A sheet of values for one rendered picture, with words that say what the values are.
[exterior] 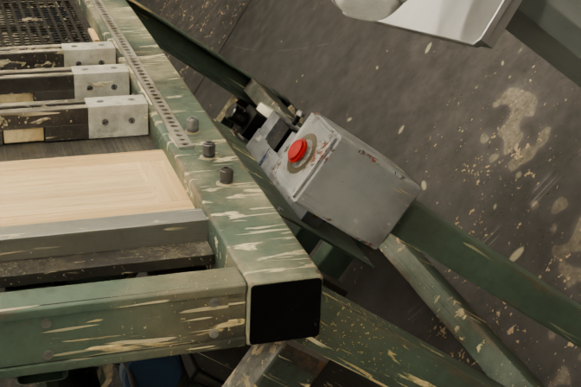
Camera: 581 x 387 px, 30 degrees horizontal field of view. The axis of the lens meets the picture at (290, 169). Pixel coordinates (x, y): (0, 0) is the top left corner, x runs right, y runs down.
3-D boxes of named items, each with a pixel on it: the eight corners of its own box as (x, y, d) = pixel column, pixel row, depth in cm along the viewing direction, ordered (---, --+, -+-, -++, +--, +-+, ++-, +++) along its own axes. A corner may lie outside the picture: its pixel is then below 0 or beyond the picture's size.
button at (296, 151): (317, 149, 160) (306, 142, 159) (301, 171, 161) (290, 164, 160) (309, 140, 164) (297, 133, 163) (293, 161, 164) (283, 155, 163)
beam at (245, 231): (322, 338, 168) (325, 275, 164) (246, 348, 164) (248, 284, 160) (105, 0, 361) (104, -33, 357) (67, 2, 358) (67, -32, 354)
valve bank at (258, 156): (420, 208, 195) (322, 145, 184) (373, 270, 197) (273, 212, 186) (328, 116, 239) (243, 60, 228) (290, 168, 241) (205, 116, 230)
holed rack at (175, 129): (194, 148, 210) (194, 145, 210) (179, 149, 209) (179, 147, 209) (80, -32, 355) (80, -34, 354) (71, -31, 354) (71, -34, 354)
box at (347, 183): (427, 192, 164) (339, 135, 156) (380, 254, 166) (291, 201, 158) (396, 162, 175) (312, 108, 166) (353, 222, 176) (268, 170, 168)
